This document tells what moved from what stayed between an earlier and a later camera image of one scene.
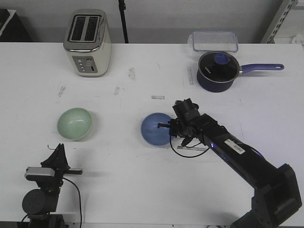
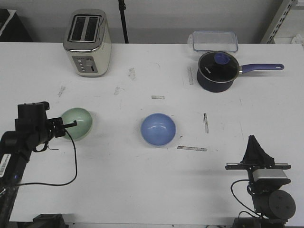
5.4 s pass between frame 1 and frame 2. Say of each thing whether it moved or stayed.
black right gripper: moved
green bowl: stayed
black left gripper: moved
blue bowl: stayed
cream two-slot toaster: stayed
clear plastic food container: stayed
